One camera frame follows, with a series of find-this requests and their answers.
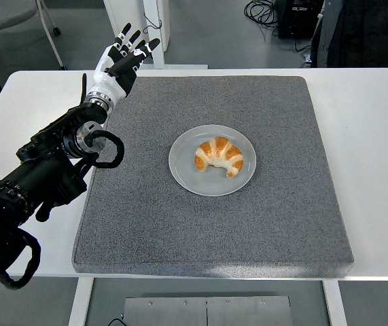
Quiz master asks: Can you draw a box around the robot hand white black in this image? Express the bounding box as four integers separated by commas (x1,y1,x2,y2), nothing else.
88,22,162,111

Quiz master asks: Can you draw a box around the grey metal plate with screws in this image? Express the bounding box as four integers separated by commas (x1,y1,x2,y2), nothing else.
122,295,295,326

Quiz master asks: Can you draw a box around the black floor cable bundle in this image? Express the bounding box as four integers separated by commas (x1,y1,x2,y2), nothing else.
243,0,283,37

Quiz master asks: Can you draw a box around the white desk pillar with base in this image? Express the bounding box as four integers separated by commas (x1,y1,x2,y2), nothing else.
111,0,209,70

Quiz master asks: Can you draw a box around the golden croissant bread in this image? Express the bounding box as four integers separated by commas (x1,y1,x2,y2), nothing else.
194,136,245,179

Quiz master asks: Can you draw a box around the grey round plate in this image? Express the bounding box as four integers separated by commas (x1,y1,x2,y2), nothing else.
168,124,258,197

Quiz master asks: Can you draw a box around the grey office chair on wheels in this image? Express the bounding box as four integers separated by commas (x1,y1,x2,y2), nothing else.
0,0,68,99

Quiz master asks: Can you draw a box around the black equipment box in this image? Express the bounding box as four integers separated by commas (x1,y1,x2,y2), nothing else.
274,0,325,39

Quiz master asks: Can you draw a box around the white table leg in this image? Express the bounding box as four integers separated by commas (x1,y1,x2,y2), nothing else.
322,280,348,326
68,277,94,326

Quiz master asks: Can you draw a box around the thin black cable on pillar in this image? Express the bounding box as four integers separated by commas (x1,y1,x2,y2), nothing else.
142,12,163,35

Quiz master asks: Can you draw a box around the white cabinet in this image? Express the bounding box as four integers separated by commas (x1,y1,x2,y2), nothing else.
103,0,171,53

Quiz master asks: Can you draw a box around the grey felt mat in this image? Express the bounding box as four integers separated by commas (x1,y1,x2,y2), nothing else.
71,75,355,279

